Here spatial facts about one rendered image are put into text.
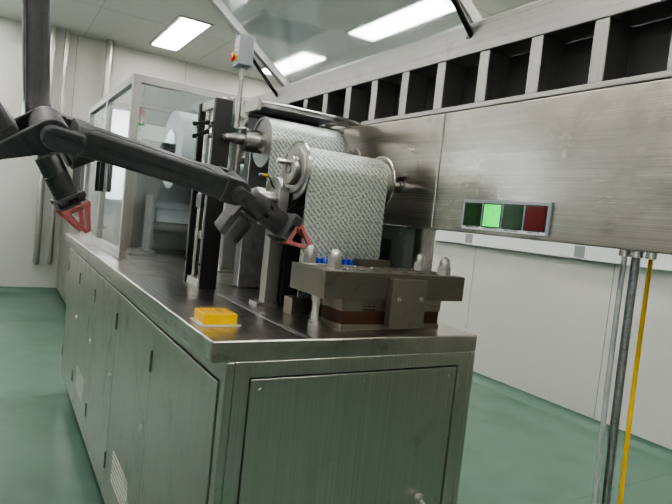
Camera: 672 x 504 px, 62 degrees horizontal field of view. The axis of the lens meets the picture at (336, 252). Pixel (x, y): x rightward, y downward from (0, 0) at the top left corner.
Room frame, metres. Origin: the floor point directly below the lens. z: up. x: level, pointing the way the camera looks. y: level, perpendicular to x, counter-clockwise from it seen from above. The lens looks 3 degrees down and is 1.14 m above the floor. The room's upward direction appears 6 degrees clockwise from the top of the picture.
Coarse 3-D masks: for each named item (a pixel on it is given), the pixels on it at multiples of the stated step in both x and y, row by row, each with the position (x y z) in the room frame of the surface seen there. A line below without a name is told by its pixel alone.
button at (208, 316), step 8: (200, 312) 1.12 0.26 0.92; (208, 312) 1.12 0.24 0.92; (216, 312) 1.13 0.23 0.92; (224, 312) 1.13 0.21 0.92; (232, 312) 1.14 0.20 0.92; (200, 320) 1.12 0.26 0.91; (208, 320) 1.10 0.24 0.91; (216, 320) 1.11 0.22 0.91; (224, 320) 1.12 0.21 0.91; (232, 320) 1.13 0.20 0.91
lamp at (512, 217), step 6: (504, 210) 1.23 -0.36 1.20; (510, 210) 1.22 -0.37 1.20; (516, 210) 1.21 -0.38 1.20; (522, 210) 1.19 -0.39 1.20; (504, 216) 1.23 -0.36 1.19; (510, 216) 1.22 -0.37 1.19; (516, 216) 1.20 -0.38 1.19; (504, 222) 1.23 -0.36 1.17; (510, 222) 1.22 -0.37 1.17; (516, 222) 1.20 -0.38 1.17; (516, 228) 1.20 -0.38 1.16
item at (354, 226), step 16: (320, 208) 1.37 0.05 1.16; (336, 208) 1.40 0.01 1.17; (352, 208) 1.42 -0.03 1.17; (368, 208) 1.45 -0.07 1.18; (384, 208) 1.47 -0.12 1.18; (304, 224) 1.35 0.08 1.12; (320, 224) 1.38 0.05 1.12; (336, 224) 1.40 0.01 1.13; (352, 224) 1.42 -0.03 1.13; (368, 224) 1.45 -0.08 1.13; (304, 240) 1.35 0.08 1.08; (320, 240) 1.38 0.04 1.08; (336, 240) 1.40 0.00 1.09; (352, 240) 1.43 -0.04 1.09; (368, 240) 1.45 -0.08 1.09; (320, 256) 1.38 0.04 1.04; (352, 256) 1.43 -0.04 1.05; (368, 256) 1.46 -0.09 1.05
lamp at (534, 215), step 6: (528, 210) 1.18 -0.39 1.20; (534, 210) 1.17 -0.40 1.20; (540, 210) 1.15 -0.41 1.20; (528, 216) 1.18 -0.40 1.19; (534, 216) 1.16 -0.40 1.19; (540, 216) 1.15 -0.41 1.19; (528, 222) 1.17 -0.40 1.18; (534, 222) 1.16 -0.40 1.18; (540, 222) 1.15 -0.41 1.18; (528, 228) 1.17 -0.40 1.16; (534, 228) 1.16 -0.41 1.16; (540, 228) 1.15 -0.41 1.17
